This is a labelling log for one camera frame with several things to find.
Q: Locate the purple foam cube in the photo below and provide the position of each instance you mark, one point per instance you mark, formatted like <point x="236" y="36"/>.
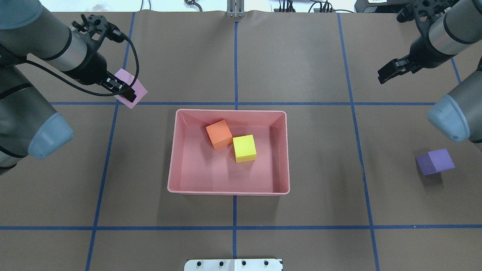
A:
<point x="435" y="161"/>

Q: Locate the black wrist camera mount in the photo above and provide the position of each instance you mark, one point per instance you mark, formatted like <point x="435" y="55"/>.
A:
<point x="97" y="28"/>

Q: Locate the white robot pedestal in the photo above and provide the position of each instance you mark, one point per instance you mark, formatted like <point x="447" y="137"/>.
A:
<point x="234" y="265"/>

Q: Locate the pink plastic bin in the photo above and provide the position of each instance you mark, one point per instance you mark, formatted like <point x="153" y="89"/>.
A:
<point x="196" y="168"/>

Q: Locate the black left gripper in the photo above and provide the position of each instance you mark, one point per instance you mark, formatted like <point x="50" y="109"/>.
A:
<point x="91" y="69"/>

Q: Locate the yellow foam cube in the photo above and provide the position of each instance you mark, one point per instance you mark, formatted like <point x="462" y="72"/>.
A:
<point x="244" y="148"/>

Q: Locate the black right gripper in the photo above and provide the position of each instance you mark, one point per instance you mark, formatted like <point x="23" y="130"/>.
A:
<point x="419" y="50"/>

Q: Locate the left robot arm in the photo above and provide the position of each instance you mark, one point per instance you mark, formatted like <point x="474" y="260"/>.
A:
<point x="33" y="35"/>

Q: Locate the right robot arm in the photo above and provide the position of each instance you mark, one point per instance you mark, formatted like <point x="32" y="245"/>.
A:
<point x="446" y="28"/>

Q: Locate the black box with label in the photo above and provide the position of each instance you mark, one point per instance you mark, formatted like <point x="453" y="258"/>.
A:
<point x="380" y="6"/>

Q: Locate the orange foam cube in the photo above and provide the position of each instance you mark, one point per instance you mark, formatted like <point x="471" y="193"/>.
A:
<point x="219" y="134"/>

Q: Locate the pink foam cube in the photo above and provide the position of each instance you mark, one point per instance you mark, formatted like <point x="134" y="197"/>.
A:
<point x="138" y="89"/>

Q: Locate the aluminium frame post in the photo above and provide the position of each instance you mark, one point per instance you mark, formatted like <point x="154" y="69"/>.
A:
<point x="235" y="9"/>

